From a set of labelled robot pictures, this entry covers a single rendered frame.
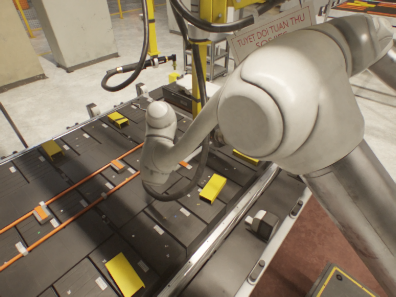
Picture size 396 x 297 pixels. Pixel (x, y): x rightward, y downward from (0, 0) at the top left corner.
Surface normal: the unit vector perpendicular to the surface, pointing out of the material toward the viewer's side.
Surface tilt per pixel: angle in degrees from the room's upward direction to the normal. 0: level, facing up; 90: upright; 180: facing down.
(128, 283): 0
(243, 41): 90
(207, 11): 90
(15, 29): 90
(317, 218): 0
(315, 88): 51
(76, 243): 0
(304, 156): 94
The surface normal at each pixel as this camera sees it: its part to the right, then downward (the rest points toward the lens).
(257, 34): -0.23, 0.64
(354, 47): -0.57, 0.47
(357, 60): -0.38, 0.75
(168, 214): 0.00, -0.76
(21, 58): 0.76, 0.43
